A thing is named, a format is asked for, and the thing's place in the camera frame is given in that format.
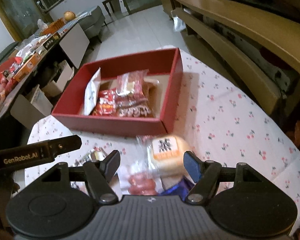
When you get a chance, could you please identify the white cardboard box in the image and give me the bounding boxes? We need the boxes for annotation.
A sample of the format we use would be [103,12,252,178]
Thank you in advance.
[42,60,75,98]

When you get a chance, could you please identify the white wafer packet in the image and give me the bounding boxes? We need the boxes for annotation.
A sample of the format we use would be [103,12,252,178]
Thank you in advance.
[83,68,101,115]

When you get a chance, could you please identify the yellow round fruit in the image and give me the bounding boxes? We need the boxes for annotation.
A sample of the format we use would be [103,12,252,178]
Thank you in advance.
[63,11,76,22]

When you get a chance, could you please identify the pink sausages packet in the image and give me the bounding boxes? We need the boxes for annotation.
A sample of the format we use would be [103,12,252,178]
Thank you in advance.
[128,172,158,196]

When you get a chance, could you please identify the grey sofa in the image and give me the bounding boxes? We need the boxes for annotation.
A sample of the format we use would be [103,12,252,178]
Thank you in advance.
[76,6,107,43]

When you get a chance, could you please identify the wooden tv cabinet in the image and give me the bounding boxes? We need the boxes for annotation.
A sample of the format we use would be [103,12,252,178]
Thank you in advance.
[161,0,300,116]

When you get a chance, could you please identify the cherry print tablecloth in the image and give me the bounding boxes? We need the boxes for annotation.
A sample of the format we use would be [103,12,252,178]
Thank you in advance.
[15,50,300,234]

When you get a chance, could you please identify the purple blue snack bag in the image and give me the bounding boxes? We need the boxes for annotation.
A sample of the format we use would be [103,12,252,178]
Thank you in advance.
[159,176,194,199]

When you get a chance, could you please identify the cluttered coffee table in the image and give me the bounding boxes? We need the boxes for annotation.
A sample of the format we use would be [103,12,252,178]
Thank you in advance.
[0,16,89,119]

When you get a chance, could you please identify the silver foil bag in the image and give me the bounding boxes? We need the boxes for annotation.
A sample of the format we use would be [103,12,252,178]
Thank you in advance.
[172,16,186,32]

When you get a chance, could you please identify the pink cake packet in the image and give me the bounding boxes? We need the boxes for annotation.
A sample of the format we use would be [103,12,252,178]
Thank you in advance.
[116,69,148,105]

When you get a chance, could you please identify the brown bread packet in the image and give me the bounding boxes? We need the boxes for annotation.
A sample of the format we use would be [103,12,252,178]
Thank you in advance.
[115,78,160,118]

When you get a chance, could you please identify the red cardboard box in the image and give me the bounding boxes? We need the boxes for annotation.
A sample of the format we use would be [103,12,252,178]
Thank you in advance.
[52,48,183,137]

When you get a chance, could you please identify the red snack packet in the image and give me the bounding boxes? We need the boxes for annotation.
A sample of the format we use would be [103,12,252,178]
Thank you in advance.
[92,88,116,116]

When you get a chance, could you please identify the white bun packet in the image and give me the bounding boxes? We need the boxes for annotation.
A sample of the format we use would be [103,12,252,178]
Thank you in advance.
[136,134,192,177]

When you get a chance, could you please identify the orange flat box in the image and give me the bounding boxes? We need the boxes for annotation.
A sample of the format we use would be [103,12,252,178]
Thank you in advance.
[13,53,41,82]

